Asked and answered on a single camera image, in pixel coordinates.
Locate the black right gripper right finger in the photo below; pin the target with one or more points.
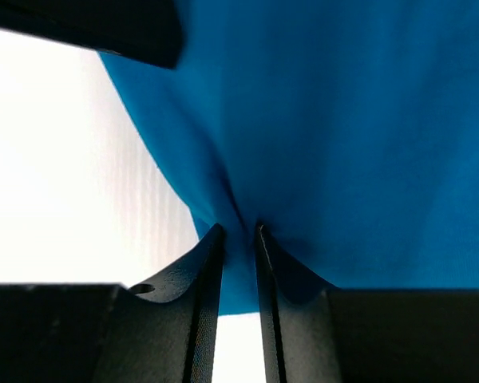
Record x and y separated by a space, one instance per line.
313 331

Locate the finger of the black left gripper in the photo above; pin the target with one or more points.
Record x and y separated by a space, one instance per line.
146 31

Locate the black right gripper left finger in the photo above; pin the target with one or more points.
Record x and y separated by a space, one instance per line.
160 330

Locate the bright blue t-shirt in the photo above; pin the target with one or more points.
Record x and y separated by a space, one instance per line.
350 129

